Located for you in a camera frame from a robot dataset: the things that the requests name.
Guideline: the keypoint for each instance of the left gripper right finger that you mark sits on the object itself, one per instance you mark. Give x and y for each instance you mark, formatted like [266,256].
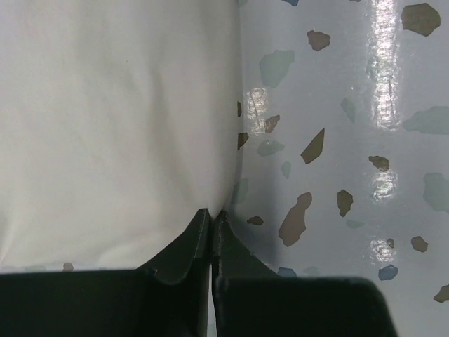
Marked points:
[250,299]

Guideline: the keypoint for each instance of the white t-shirt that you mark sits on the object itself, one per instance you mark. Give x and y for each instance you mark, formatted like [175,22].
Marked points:
[118,123]

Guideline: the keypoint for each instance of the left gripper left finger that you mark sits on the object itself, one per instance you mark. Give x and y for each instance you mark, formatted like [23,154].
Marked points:
[166,296]

